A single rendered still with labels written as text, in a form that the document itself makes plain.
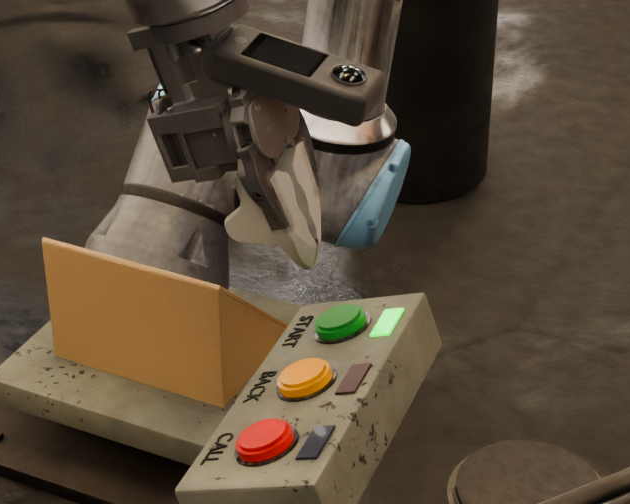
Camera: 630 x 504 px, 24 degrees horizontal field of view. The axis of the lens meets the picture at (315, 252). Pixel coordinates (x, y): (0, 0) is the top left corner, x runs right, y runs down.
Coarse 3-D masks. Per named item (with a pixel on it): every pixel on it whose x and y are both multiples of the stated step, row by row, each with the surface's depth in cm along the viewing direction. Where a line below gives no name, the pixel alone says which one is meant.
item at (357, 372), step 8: (352, 368) 104; (360, 368) 104; (368, 368) 103; (352, 376) 103; (360, 376) 103; (344, 384) 102; (352, 384) 102; (360, 384) 102; (336, 392) 102; (344, 392) 102; (352, 392) 101
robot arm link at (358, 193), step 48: (336, 0) 167; (384, 0) 167; (336, 48) 170; (384, 48) 171; (384, 96) 177; (336, 144) 174; (384, 144) 177; (336, 192) 177; (384, 192) 176; (336, 240) 181
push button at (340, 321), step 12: (324, 312) 112; (336, 312) 111; (348, 312) 110; (360, 312) 110; (324, 324) 110; (336, 324) 109; (348, 324) 109; (360, 324) 109; (324, 336) 109; (336, 336) 109
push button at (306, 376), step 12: (300, 360) 106; (312, 360) 105; (324, 360) 105; (288, 372) 105; (300, 372) 104; (312, 372) 104; (324, 372) 104; (288, 384) 103; (300, 384) 103; (312, 384) 103; (324, 384) 103; (288, 396) 103; (300, 396) 103
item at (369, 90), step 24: (240, 24) 103; (216, 48) 100; (240, 48) 100; (264, 48) 101; (288, 48) 101; (312, 48) 102; (216, 72) 101; (240, 72) 100; (264, 72) 99; (288, 72) 99; (312, 72) 99; (336, 72) 99; (360, 72) 99; (264, 96) 100; (288, 96) 99; (312, 96) 99; (336, 96) 98; (360, 96) 98; (336, 120) 99; (360, 120) 99
